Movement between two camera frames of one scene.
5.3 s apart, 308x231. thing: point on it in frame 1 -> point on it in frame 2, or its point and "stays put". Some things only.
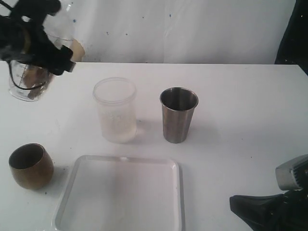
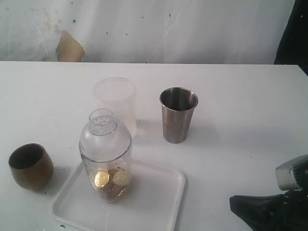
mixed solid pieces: (34, 77) -> (111, 184)
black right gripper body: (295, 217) stays put
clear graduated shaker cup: (28, 83) -> (110, 179)
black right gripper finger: (259, 211) stays put
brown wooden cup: (31, 167) stays put
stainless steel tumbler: (178, 104) stays put
